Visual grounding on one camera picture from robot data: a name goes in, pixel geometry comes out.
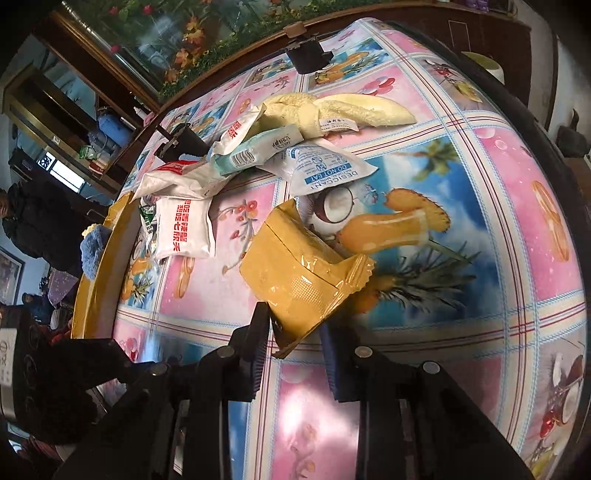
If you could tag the black cylinder with wooden cap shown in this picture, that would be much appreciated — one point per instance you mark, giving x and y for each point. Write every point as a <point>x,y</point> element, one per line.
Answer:
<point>308,57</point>

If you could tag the framed wall picture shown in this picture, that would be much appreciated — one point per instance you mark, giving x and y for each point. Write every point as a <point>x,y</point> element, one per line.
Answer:
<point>9,277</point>

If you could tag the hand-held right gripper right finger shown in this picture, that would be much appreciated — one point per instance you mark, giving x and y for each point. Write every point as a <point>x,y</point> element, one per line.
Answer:
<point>332,369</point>

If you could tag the printed fruit tablecloth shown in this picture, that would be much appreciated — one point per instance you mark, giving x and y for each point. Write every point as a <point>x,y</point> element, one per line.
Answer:
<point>461,230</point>

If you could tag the twisted yellow towel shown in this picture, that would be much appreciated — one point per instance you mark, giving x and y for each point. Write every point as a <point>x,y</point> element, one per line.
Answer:
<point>332,113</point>

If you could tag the flower decorated aquarium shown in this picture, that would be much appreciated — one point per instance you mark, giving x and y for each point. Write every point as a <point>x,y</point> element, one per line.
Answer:
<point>184,27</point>

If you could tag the purple patterned cloth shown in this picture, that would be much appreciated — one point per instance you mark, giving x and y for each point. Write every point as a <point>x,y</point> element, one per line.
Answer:
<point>61,287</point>

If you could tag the white blue desiccant packet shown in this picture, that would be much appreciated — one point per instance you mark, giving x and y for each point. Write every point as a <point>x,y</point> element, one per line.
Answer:
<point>323,168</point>

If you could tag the yellow foil packet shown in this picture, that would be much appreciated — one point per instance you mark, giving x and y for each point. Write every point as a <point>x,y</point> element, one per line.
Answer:
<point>295,281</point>

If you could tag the green white packet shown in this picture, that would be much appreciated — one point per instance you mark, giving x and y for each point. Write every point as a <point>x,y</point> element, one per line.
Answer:
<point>147,217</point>

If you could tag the white packet red lettering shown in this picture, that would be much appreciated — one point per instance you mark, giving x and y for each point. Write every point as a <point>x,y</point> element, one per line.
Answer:
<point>184,226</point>

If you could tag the yellow cardboard tray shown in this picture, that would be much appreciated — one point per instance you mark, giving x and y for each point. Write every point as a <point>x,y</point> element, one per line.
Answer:
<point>92,300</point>

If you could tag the blue towel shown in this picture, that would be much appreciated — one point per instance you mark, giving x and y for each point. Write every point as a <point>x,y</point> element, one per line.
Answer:
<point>92,251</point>

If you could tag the teal white packet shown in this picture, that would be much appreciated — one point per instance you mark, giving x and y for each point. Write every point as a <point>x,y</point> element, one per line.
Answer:
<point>258,148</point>

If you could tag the blue water jug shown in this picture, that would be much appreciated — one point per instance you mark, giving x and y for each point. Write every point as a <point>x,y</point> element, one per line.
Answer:
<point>113,129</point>

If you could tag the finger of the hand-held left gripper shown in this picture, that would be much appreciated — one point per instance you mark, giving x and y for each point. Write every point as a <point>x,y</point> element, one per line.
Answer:
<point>101,355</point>

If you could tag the dark wooden cabinet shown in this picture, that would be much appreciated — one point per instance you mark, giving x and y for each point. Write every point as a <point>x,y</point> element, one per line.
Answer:
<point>217,73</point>

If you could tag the small yellow cloth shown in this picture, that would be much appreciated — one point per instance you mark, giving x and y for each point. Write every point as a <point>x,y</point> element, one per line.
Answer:
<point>92,229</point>

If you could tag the white bowl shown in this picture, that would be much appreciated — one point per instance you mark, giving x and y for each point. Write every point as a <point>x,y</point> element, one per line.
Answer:
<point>482,64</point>

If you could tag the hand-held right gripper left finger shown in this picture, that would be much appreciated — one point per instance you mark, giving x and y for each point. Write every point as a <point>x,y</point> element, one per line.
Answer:
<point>259,355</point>

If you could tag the white bag red label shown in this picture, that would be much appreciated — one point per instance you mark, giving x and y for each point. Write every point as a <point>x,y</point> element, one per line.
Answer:
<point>184,182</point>

